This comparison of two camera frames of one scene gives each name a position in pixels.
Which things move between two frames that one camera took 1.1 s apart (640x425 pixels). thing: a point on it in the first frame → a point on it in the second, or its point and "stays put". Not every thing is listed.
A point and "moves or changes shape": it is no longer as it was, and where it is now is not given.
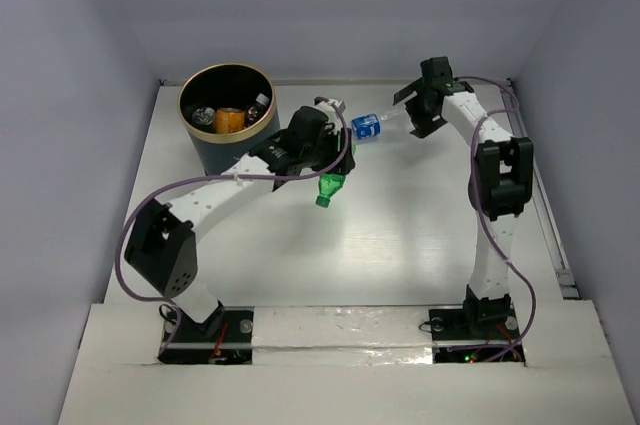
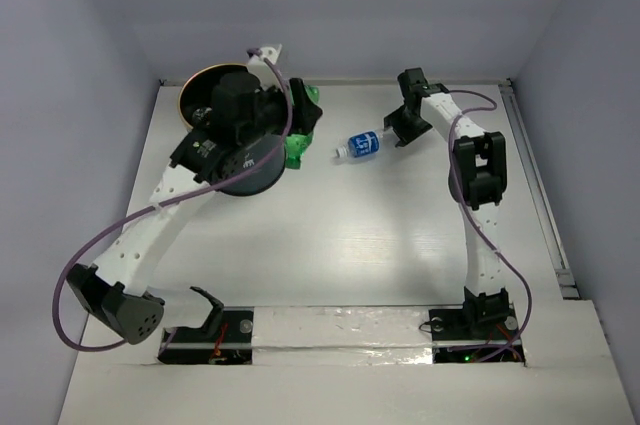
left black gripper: x=338 y=156 → x=304 y=106
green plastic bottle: x=330 y=184 moves or changes shape
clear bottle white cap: x=204 y=115 stays put
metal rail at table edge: x=561 y=264 stays put
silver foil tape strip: x=341 y=336 stays put
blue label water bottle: x=368 y=127 → x=361 y=144
